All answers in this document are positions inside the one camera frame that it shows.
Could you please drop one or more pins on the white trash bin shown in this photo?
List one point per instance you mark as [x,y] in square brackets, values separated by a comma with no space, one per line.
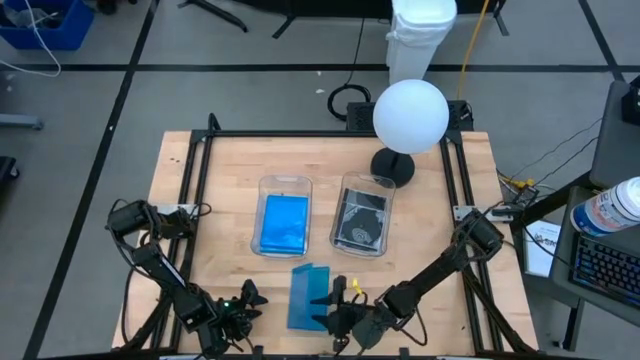
[420,40]

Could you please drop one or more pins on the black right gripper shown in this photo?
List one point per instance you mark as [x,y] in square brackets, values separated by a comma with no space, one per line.
[362,325]

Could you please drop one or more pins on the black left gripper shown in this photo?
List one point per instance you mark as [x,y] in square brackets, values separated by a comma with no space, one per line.
[232,322]

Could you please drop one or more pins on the white globe table lamp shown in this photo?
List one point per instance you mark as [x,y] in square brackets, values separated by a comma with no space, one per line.
[410,115]

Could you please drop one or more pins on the grey floor bar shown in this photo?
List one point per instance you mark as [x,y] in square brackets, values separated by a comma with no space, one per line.
[20,121]

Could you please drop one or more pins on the black keyboard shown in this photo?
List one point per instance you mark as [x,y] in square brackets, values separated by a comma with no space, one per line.
[605,270]

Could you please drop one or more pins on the black desk device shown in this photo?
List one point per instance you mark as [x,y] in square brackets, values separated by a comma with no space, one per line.
[632,100]

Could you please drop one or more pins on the blue plastic crate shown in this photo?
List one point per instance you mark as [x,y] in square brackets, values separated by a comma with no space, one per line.
[70,30]

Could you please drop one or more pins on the white paper sheet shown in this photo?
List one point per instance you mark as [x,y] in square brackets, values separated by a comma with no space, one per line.
[537,250]

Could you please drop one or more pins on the black aluminium table frame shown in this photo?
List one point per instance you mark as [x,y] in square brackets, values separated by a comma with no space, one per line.
[325,133]

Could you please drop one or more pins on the dark computer desk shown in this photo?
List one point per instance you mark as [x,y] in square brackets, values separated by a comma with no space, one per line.
[562,270]

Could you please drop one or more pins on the black vented box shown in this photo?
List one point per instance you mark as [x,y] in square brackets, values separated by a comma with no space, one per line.
[360,117]

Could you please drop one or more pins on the white wipes canister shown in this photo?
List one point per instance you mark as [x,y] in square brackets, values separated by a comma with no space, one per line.
[605,210]

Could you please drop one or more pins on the black floor object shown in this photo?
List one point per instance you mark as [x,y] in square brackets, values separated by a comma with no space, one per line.
[6,167]

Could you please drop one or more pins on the grey side table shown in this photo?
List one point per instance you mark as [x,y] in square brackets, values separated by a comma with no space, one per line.
[615,150]

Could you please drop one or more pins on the black stand leg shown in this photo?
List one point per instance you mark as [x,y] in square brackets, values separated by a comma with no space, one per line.
[215,12]
[287,22]

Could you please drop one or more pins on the clear plastic storage bin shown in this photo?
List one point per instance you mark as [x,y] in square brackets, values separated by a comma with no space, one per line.
[280,182]
[370,180]

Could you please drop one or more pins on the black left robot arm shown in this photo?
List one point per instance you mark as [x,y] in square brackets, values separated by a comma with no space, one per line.
[165,270]

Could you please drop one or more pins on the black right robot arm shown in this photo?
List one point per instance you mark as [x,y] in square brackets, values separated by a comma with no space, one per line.
[435,267]

